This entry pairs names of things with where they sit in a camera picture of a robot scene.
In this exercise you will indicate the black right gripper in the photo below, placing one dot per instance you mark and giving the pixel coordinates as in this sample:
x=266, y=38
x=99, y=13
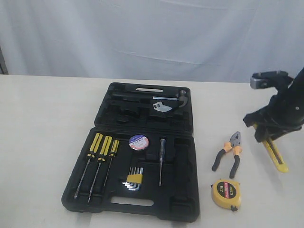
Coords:
x=263, y=123

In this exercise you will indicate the yellow utility knife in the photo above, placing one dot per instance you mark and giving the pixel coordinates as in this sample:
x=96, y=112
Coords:
x=275, y=154

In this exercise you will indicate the yellow measuring tape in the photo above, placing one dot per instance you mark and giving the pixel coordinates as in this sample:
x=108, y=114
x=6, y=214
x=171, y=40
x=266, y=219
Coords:
x=226, y=194

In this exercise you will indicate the black electrical tape roll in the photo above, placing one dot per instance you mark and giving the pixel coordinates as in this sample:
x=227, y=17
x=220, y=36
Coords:
x=138, y=142

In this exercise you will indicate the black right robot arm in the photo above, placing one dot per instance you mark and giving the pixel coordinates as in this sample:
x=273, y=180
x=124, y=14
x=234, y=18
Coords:
x=285, y=111

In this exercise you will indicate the black plastic tool case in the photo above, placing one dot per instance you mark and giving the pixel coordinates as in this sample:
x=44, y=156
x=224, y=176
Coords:
x=177, y=199

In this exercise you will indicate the white backdrop curtain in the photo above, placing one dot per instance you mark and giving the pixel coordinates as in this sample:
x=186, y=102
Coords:
x=190, y=40

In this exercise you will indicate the silver adjustable wrench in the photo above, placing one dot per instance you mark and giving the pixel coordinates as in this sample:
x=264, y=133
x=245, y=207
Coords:
x=160, y=107

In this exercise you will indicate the hex key set yellow holder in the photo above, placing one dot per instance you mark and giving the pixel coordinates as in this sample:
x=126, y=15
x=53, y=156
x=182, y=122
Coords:
x=134, y=179

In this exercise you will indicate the small yellow black screwdriver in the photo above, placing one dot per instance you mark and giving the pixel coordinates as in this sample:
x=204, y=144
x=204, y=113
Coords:
x=113, y=153

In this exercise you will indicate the middle yellow black screwdriver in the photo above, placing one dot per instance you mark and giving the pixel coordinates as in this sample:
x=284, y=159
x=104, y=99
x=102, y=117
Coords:
x=101, y=158

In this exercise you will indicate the large yellow black screwdriver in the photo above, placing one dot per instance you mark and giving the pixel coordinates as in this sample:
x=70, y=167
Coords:
x=90, y=155

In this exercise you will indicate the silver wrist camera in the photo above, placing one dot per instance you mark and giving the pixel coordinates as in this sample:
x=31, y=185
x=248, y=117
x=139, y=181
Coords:
x=280, y=80

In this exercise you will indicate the black handled claw hammer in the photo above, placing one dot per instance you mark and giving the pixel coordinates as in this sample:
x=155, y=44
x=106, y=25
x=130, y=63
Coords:
x=182, y=98

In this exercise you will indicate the clear handled tester screwdriver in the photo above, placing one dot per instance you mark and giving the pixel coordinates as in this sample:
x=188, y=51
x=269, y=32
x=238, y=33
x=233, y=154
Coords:
x=161, y=157

